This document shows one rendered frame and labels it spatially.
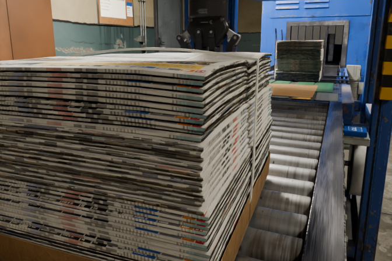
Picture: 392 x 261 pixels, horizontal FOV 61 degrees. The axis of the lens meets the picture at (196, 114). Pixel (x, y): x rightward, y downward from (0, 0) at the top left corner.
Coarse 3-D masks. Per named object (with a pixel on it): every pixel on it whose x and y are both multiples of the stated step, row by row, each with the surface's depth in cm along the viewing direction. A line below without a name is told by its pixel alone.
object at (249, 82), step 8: (248, 64) 41; (248, 72) 42; (248, 80) 42; (248, 88) 42; (248, 96) 42; (248, 104) 41; (248, 112) 42; (248, 120) 44; (248, 128) 43; (248, 136) 43; (248, 144) 43; (256, 144) 46; (248, 152) 41; (248, 160) 41; (248, 168) 42; (248, 176) 42; (248, 184) 43; (248, 192) 46
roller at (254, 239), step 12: (252, 228) 46; (252, 240) 44; (264, 240) 43; (276, 240) 43; (288, 240) 43; (300, 240) 43; (240, 252) 44; (252, 252) 43; (264, 252) 42; (276, 252) 42; (288, 252) 42; (300, 252) 41
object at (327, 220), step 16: (336, 112) 119; (336, 128) 98; (336, 144) 82; (320, 160) 72; (336, 160) 72; (320, 176) 63; (336, 176) 63; (320, 192) 56; (336, 192) 56; (320, 208) 51; (336, 208) 51; (320, 224) 46; (336, 224) 46; (304, 240) 43; (320, 240) 43; (336, 240) 43; (304, 256) 40; (320, 256) 40; (336, 256) 40
